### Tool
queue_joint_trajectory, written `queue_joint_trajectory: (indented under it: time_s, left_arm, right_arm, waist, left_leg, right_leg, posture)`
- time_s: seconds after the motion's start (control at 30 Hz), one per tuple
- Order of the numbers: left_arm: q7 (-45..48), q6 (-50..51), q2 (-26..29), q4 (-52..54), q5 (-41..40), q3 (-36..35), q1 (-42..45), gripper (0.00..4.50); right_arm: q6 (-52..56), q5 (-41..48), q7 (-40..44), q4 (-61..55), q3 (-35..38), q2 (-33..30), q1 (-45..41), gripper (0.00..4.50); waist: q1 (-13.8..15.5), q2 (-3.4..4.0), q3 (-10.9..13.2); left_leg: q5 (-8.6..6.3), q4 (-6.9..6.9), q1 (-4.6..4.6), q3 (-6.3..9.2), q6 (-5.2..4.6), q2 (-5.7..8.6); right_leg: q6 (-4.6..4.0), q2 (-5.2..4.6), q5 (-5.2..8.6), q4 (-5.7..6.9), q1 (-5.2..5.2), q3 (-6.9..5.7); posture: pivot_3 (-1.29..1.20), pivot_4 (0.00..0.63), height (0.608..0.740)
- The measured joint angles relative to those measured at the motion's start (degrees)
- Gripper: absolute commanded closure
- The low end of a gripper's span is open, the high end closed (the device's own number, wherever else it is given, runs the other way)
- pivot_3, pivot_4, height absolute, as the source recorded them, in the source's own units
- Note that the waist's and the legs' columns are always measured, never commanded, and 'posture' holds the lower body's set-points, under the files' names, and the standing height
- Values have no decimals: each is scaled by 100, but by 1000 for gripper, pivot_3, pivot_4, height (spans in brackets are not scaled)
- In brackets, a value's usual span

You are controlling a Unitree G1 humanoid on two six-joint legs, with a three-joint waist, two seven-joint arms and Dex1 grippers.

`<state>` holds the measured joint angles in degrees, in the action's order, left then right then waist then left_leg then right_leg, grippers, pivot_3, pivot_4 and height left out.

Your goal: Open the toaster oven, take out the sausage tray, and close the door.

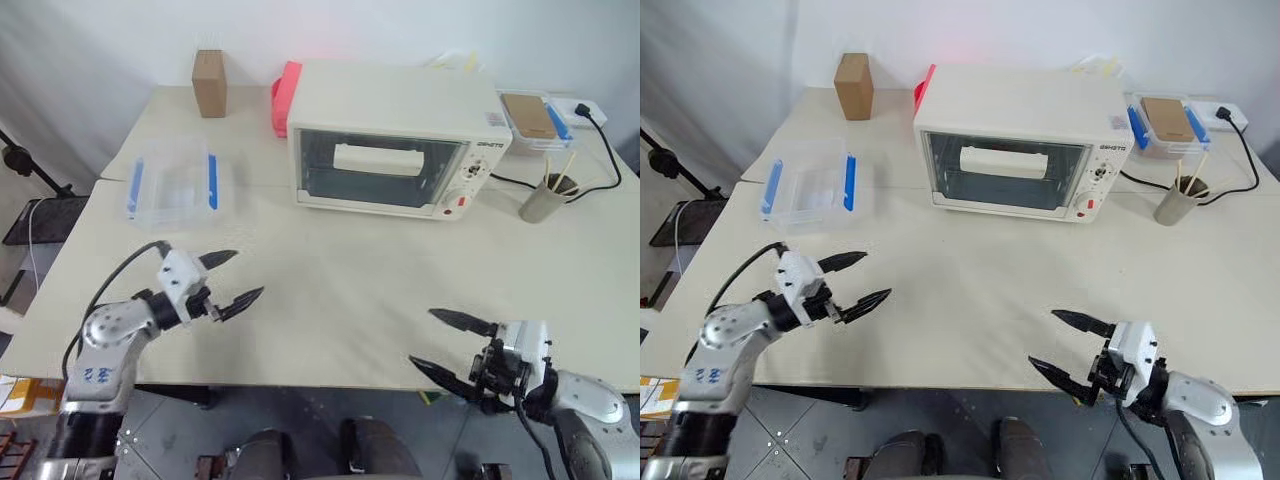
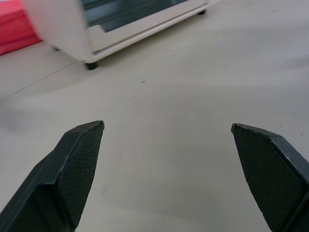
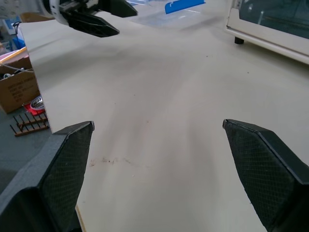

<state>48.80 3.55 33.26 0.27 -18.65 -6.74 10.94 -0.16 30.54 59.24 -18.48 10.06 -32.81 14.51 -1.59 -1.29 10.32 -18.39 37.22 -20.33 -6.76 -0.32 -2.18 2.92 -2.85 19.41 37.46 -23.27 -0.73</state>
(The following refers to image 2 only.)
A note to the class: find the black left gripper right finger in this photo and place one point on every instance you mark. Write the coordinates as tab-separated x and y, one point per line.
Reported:
272	176

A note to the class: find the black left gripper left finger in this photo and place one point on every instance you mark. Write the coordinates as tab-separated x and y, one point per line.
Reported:
60	183

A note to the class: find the white toaster oven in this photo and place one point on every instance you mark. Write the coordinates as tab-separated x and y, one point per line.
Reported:
72	26

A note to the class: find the red foam block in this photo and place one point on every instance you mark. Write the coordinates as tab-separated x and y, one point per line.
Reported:
14	29

